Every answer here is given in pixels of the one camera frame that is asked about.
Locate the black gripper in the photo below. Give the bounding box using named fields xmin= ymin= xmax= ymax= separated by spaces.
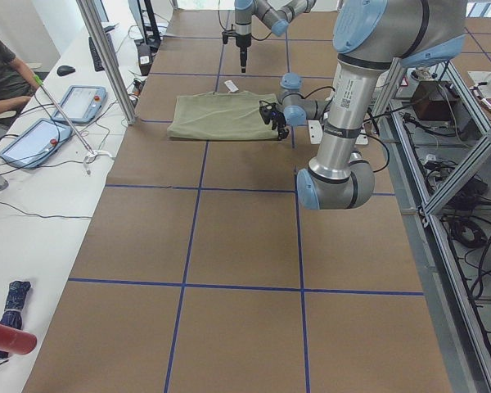
xmin=235 ymin=24 xmax=251 ymax=74
xmin=259 ymin=104 xmax=289 ymax=141

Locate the olive green long-sleeve shirt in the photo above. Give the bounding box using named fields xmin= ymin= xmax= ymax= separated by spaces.
xmin=167 ymin=91 xmax=278 ymax=141

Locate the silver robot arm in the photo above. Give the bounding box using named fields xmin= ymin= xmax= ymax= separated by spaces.
xmin=259 ymin=1 xmax=466 ymax=210
xmin=228 ymin=0 xmax=316 ymax=73

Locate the white paper hang tag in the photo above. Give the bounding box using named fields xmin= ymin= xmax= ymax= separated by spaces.
xmin=224 ymin=80 xmax=239 ymax=93

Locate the black power adapter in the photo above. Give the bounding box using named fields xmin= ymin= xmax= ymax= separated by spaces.
xmin=137 ymin=43 xmax=152 ymax=76

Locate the black keyboard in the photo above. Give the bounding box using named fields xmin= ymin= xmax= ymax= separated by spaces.
xmin=88 ymin=33 xmax=115 ymax=72

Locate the blue teach pendant far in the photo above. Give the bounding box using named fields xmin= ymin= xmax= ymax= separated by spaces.
xmin=60 ymin=85 xmax=107 ymax=124

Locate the blue teach pendant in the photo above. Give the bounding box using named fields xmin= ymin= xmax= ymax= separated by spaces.
xmin=0 ymin=119 xmax=72 ymax=169
xmin=60 ymin=85 xmax=107 ymax=124

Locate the black computer mouse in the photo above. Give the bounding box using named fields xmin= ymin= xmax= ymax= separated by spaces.
xmin=56 ymin=65 xmax=75 ymax=76

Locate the metal rod green tip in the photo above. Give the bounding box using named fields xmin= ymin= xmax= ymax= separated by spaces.
xmin=33 ymin=74 xmax=96 ymax=159

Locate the blue teach pendant near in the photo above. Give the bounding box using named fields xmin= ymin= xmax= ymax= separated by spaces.
xmin=0 ymin=119 xmax=72 ymax=169

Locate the seated person in grey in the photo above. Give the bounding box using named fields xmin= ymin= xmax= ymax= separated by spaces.
xmin=0 ymin=39 xmax=39 ymax=114

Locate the folded dark blue umbrella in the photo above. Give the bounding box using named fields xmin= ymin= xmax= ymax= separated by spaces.
xmin=0 ymin=281 xmax=31 ymax=359

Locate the red cylinder bottle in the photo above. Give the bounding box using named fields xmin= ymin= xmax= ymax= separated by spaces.
xmin=0 ymin=324 xmax=38 ymax=355

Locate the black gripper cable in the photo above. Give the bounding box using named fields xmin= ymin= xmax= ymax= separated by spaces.
xmin=298 ymin=84 xmax=336 ymax=103
xmin=217 ymin=0 xmax=236 ymax=45

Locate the aluminium frame column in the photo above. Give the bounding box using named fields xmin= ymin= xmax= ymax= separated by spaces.
xmin=76 ymin=0 xmax=136 ymax=125

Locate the aluminium truss frame right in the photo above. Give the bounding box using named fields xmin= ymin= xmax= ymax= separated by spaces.
xmin=380 ymin=53 xmax=491 ymax=392

